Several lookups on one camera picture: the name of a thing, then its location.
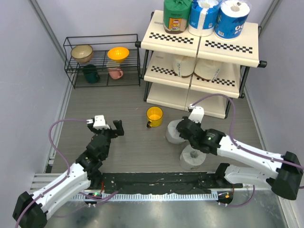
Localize grey roll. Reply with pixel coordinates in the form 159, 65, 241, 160
180, 145, 206, 171
165, 119, 186, 144

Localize grey roll front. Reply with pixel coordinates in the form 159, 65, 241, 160
180, 145, 206, 171

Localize cream roll front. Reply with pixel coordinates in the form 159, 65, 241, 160
194, 58, 222, 80

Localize cream roll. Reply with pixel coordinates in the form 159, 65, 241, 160
172, 55, 196, 78
194, 58, 222, 80

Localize white roll blue base wrap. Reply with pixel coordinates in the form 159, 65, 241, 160
214, 0, 251, 40

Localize blue striped plastic-wrapped roll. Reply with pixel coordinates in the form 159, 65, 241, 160
188, 0, 222, 37

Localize green paper towel roll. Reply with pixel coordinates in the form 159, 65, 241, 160
163, 0, 192, 34

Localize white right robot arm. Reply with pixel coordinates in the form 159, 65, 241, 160
176, 117, 304, 200

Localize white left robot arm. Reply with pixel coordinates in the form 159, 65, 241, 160
12, 115, 124, 228

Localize cream three-tier shelf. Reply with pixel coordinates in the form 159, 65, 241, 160
135, 10, 267, 119

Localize yellow mug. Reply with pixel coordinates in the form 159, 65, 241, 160
146, 106, 163, 128

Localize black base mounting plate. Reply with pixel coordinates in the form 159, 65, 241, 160
89, 172, 243, 195

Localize dark green mug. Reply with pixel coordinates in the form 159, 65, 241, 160
82, 64, 100, 84

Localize pink mug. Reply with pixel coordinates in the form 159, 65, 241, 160
106, 61, 124, 80

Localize orange bowl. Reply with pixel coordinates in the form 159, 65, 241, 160
107, 47, 130, 63

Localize beige ceramic bowl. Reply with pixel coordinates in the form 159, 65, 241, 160
71, 45, 94, 64

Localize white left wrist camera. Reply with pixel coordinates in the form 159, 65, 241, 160
86, 115, 110, 130

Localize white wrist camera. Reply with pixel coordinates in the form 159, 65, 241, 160
188, 104, 205, 124
86, 115, 110, 130

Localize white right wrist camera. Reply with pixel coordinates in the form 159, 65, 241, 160
188, 104, 205, 124

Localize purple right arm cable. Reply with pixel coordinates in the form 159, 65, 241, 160
192, 93, 304, 209

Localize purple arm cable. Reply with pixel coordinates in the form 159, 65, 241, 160
192, 93, 304, 209
15, 118, 119, 228

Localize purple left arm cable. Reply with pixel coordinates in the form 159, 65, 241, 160
15, 118, 119, 228

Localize black wire rack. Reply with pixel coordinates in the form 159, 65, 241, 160
63, 34, 141, 88

